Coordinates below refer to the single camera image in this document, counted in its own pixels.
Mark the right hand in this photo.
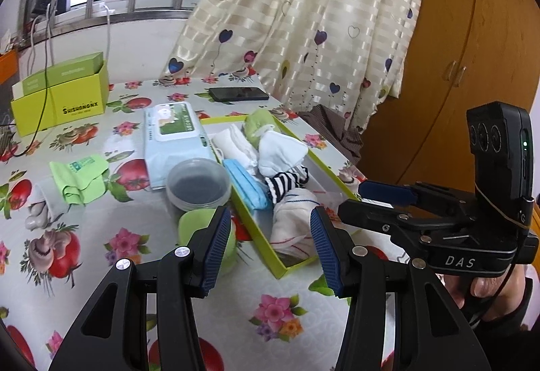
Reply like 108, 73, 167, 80
443, 265, 526, 321

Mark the green rolled towel in tray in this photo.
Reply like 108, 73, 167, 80
243, 109, 281, 150

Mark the black smartphone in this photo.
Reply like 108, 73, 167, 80
208, 87, 269, 102

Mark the wooden wardrobe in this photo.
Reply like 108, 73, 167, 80
359, 0, 539, 191

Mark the white cable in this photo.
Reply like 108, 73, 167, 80
99, 1, 113, 64

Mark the black cable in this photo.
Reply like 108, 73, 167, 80
0, 3, 56, 159

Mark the green box lid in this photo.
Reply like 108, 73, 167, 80
12, 52, 103, 100

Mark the blue sponge cloth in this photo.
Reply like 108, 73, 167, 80
222, 159, 270, 212

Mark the yellow-green shoe box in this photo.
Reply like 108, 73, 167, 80
11, 63, 109, 137

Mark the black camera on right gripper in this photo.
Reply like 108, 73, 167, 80
466, 101, 535, 229

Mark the black charger on sill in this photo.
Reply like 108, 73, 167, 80
56, 0, 71, 15

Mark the floral tomato tablecloth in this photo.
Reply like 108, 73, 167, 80
1, 78, 349, 370

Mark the black white striped sock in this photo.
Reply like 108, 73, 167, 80
265, 166, 309, 205

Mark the wet wipes pack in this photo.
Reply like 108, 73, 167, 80
144, 101, 216, 190

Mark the grey white cloth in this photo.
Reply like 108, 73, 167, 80
25, 176, 70, 231

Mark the white folded towel in tray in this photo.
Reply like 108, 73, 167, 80
211, 125, 258, 175

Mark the green-rimmed white tray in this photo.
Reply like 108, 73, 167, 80
201, 115, 357, 279

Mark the cream heart pattern curtain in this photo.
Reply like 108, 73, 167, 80
163, 0, 422, 130

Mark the white striped towel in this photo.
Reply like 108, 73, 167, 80
269, 188, 320, 260

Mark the green microfiber cloth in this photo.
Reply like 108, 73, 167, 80
49, 154, 109, 205

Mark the orange plastic bin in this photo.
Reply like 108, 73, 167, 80
0, 49, 18, 84

